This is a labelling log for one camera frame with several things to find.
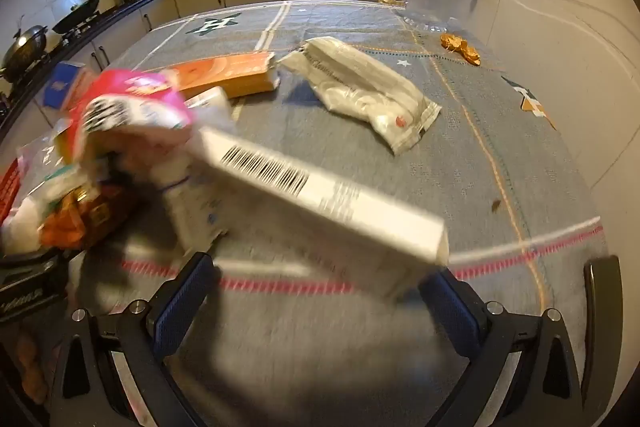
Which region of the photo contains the blue carton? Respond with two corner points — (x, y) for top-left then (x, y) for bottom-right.
(42, 61), (98, 112)

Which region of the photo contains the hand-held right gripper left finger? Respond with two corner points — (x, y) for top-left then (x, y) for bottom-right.
(47, 252), (221, 427)

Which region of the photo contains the white soft packet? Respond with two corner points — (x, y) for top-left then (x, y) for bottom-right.
(0, 197), (51, 255)

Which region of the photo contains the white paper wrapper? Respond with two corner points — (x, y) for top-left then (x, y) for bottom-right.
(187, 86), (236, 132)

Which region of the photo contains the white printed paper packet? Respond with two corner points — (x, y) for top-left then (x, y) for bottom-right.
(162, 172), (236, 255)

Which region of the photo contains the white barcode carton box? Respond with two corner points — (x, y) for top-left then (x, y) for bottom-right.
(192, 129), (451, 303)

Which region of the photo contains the grey printed tablecloth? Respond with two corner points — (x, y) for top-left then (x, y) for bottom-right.
(0, 0), (608, 427)

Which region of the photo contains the gold foil wrapper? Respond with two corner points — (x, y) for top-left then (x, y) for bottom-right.
(440, 33), (482, 66)

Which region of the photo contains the person's left hand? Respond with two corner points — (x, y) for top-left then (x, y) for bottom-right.
(15, 336), (48, 403)

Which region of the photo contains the steel wok with lid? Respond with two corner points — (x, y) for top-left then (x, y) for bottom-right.
(0, 24), (51, 80)

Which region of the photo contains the white plastic packet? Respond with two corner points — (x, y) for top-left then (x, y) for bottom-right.
(277, 36), (443, 156)

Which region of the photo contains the clear plastic wrapper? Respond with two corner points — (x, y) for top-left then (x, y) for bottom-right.
(17, 127), (96, 208)

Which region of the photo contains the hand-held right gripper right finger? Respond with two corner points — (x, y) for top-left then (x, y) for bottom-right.
(417, 267), (596, 427)

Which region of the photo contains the brown snack packet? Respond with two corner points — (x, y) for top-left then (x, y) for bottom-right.
(39, 184), (143, 253)

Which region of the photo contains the orange carton box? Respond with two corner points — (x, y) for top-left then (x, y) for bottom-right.
(160, 51), (281, 100)

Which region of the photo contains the black frying pan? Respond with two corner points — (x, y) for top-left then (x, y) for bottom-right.
(52, 0), (108, 35)

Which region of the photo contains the pink snack packet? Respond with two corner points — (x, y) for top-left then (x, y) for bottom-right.
(67, 68), (196, 178)

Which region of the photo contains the red carton box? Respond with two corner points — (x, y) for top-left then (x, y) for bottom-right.
(0, 159), (23, 225)

